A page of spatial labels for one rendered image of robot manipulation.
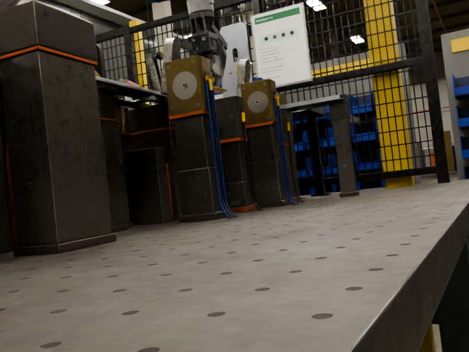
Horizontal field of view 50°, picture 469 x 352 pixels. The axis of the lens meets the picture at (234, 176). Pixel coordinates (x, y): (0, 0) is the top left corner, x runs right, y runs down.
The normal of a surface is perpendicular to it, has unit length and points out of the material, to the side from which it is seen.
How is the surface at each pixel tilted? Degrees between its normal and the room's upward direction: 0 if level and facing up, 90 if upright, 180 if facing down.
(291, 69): 90
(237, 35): 90
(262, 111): 90
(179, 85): 90
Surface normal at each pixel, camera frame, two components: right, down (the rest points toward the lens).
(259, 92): -0.40, 0.02
